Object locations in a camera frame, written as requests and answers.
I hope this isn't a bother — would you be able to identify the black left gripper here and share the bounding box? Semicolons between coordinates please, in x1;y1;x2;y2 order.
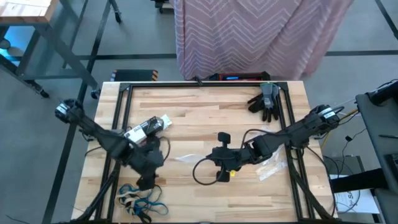
124;135;166;191

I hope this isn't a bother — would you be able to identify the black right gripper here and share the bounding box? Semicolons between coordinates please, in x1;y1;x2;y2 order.
206;131;249;184

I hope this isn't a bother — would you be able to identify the wide blue rubber band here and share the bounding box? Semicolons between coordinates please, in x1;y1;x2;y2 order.
132;189;170;218

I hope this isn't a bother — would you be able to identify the black white zipper bag box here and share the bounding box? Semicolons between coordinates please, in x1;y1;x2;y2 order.
123;115;165;146

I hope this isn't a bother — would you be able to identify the black work glove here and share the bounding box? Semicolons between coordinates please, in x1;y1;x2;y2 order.
247;92;266;114

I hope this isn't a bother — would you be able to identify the grey-backed work glove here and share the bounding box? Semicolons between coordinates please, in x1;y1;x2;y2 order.
259;82;280;123

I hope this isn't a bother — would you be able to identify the black red equipment case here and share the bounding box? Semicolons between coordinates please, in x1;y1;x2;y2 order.
214;71;271;82

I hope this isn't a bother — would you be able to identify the black yellow striped floor box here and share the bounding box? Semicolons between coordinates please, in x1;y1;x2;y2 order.
110;68;159;83

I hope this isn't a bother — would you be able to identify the white printed box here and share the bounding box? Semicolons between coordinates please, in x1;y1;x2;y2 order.
334;187;381;215

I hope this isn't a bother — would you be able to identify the black side desk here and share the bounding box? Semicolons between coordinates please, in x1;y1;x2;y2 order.
355;79;398;224

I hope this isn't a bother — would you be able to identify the black floor stand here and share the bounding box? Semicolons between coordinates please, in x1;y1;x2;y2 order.
154;0;175;15

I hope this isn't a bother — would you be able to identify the black caster leg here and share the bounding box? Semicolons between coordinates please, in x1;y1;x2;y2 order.
106;0;123;24

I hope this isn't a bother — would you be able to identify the wooden workbench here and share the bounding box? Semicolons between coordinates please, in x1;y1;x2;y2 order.
0;0;102;100

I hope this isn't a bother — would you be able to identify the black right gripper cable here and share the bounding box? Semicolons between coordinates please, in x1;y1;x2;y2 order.
192;156;225;187

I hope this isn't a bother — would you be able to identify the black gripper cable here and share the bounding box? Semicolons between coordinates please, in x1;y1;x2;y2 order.
157;136;172;163
192;156;225;187

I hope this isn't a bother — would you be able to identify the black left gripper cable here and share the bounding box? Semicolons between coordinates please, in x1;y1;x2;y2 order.
157;136;172;163

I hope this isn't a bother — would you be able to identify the black aluminium table frame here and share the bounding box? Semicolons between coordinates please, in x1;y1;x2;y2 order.
93;80;338;224

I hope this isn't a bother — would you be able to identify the yellow cable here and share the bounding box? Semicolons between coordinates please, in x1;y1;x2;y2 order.
322;108;359;149

